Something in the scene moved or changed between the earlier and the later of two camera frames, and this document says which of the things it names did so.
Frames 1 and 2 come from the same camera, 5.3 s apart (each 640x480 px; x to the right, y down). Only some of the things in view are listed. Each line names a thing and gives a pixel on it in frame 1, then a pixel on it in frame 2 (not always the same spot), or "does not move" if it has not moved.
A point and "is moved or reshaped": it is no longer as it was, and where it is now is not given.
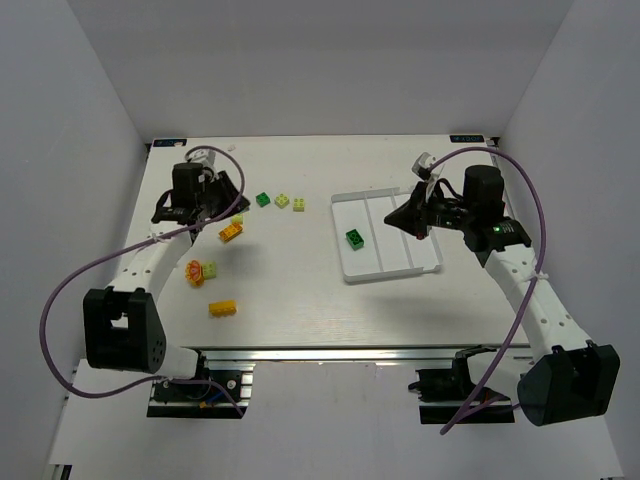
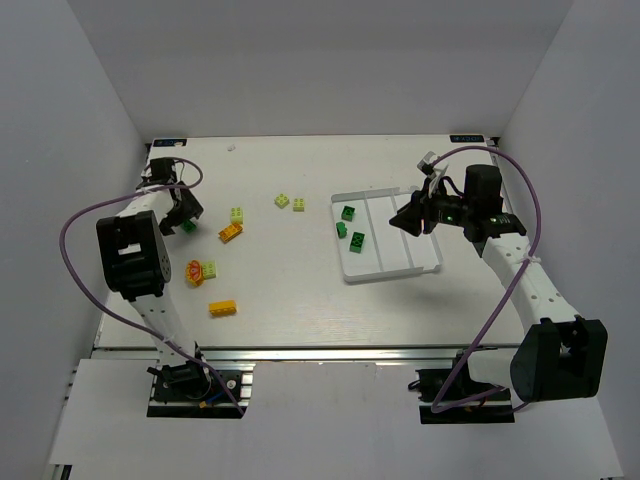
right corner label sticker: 467,138 does not move
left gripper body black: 220,192 to 181,211
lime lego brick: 299,205 does not move
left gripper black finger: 225,194 to 191,209
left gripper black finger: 201,213 to 166,225
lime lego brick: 282,201 does not move
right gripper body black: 424,208 does not move
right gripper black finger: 411,216 does not move
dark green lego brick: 354,239 is moved or reshaped
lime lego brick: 209,270 does not move
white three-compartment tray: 387,250 does not move
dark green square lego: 263,199 is moved or reshaped
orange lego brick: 230,231 does not move
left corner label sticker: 169,142 does not move
